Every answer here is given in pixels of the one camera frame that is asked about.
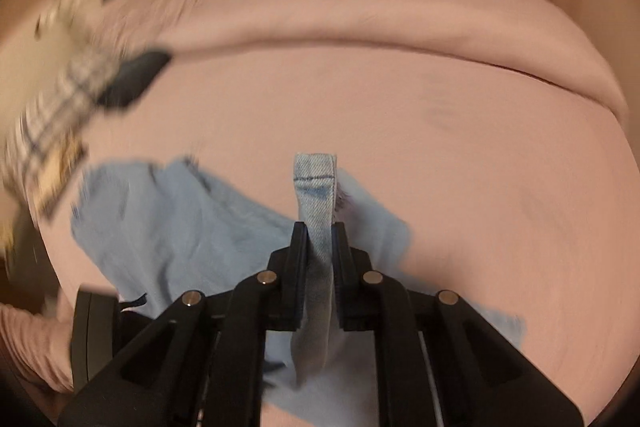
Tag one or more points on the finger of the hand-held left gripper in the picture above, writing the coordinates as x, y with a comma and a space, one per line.
135, 77

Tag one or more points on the pink folded duvet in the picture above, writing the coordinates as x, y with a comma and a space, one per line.
350, 7

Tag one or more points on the pink ribbed cloth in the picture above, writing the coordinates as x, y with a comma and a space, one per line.
30, 347

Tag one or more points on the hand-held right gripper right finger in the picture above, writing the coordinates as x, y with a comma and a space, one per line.
340, 287

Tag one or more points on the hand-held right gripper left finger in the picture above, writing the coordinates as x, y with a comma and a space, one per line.
299, 287

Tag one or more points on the light blue denim pants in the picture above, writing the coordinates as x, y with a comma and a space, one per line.
200, 227

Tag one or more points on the pink bed sheet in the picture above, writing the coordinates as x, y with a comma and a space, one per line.
425, 167

